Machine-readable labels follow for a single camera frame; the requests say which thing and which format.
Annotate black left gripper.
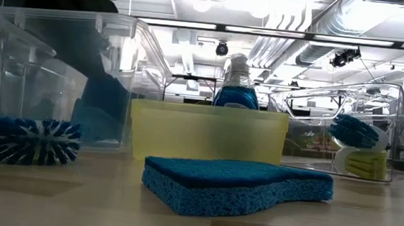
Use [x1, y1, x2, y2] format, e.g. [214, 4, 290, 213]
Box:
[19, 17, 138, 97]

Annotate blue scrub sponge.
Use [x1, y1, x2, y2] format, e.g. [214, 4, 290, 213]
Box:
[80, 74, 133, 122]
[69, 97, 127, 147]
[139, 153, 336, 226]

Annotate blue bristle dish brush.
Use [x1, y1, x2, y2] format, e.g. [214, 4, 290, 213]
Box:
[0, 114, 86, 171]
[326, 112, 392, 153]

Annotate blue dish soap bottle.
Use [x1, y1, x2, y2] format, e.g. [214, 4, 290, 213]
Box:
[210, 50, 265, 111]

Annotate clear handled plastic container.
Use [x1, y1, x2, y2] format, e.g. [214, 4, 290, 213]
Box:
[261, 73, 404, 184]

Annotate yellow-green dish brush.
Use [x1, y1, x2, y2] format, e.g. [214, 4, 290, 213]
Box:
[332, 145, 390, 181]

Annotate large clear plastic bin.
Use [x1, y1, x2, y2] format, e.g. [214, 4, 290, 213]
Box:
[0, 4, 178, 158]

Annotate round white ceiling lamp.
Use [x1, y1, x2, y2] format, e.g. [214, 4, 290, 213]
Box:
[190, 0, 212, 14]

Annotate yellow plastic bin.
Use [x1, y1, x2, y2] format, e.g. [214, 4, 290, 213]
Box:
[127, 98, 291, 173]

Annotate black hanging ceiling device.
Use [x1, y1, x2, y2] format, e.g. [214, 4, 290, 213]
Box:
[329, 45, 362, 71]

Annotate black background table frame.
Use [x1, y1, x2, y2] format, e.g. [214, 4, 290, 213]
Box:
[162, 72, 221, 105]

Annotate black round camera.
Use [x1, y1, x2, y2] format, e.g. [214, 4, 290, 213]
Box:
[215, 40, 230, 58]

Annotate black aluminium rig frame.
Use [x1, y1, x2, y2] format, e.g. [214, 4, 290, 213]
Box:
[136, 16, 404, 50]

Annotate silver ventilation duct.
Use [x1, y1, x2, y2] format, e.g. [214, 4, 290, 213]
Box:
[294, 0, 391, 73]

